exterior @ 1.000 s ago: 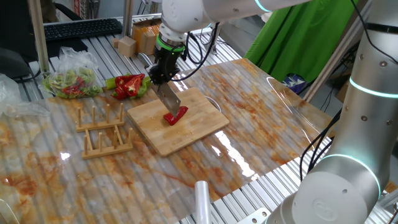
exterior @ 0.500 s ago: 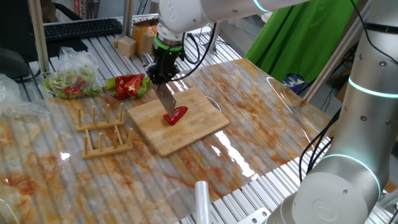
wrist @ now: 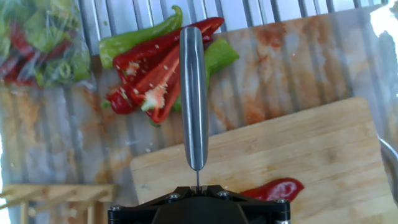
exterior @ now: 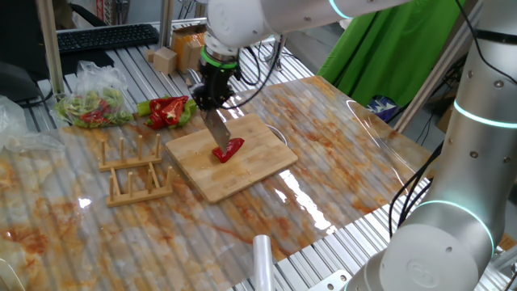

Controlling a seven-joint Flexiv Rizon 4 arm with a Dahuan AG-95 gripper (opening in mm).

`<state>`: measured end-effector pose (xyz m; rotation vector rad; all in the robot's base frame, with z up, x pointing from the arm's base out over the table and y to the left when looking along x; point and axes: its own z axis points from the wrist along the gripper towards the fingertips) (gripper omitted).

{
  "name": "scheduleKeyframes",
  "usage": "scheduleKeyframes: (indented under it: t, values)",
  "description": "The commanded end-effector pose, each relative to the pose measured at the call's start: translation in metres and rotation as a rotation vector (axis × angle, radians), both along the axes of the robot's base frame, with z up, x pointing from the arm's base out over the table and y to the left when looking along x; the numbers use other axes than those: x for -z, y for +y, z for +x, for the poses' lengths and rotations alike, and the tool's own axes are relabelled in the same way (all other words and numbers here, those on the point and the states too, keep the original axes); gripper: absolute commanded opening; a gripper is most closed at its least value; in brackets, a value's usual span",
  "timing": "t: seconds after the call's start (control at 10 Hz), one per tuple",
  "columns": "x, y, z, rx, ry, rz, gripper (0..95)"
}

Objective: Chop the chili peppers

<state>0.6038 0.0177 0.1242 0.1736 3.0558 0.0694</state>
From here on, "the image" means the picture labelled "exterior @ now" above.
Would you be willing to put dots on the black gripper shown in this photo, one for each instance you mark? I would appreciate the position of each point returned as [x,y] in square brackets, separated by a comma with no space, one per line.
[218,83]

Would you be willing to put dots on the steel cleaver knife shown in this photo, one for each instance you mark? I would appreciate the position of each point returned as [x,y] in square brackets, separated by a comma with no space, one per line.
[216,129]

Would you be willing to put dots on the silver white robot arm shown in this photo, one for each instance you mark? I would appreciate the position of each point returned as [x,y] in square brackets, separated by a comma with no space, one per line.
[464,161]

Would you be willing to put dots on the bag of chopped peppers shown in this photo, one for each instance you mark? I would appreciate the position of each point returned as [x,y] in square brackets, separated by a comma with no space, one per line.
[93,109]

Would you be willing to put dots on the tiny wooden cube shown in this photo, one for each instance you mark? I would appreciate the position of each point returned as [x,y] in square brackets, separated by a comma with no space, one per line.
[189,82]

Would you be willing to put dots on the halved red pepper with seeds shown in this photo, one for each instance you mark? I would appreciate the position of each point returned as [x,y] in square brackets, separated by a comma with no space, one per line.
[173,113]

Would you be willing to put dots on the red pepper piece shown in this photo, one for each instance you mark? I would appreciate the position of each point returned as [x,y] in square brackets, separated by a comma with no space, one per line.
[235,146]

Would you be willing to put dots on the dark red pepper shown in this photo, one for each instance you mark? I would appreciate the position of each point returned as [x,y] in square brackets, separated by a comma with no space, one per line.
[159,103]

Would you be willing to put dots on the taped cardboard box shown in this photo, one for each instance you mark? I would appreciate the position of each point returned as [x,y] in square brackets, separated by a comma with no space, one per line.
[183,48]

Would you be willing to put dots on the large wooden cube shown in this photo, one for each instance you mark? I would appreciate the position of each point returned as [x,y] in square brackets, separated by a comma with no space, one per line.
[165,60]

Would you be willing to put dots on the small green pepper piece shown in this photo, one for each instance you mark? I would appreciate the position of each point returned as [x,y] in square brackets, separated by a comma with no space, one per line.
[144,108]

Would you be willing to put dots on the small wooden cube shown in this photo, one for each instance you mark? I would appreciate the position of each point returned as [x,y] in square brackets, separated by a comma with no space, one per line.
[149,55]

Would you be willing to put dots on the bamboo cutting board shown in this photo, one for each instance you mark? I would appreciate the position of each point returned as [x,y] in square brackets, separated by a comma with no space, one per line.
[250,169]

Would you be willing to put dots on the marble pattern plastic mat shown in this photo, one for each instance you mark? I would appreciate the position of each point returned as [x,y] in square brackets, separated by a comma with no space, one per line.
[323,129]

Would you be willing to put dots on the wooden peg rack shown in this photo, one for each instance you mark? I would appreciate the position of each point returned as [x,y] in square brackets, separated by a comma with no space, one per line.
[133,196]

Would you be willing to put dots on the black keyboard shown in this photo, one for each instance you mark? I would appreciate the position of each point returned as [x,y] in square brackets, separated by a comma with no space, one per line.
[105,37]

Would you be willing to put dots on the blue patterned bag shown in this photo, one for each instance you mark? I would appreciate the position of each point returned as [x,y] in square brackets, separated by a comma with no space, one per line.
[381,108]

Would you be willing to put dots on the white plastic roll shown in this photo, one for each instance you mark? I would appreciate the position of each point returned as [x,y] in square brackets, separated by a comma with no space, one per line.
[263,262]

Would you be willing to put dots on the green cloth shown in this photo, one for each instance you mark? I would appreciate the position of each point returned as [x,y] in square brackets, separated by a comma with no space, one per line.
[383,60]

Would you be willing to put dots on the empty clear plastic bag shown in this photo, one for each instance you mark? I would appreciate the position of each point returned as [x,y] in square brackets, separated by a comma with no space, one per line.
[20,129]

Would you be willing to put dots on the black office chair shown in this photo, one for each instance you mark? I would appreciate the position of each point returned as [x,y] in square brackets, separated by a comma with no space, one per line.
[16,81]

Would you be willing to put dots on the black tripod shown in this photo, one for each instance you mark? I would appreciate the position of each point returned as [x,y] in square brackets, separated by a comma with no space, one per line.
[458,70]

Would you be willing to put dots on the aluminium frame post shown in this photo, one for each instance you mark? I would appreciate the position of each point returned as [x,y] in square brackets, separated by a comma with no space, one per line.
[50,48]
[436,77]
[166,24]

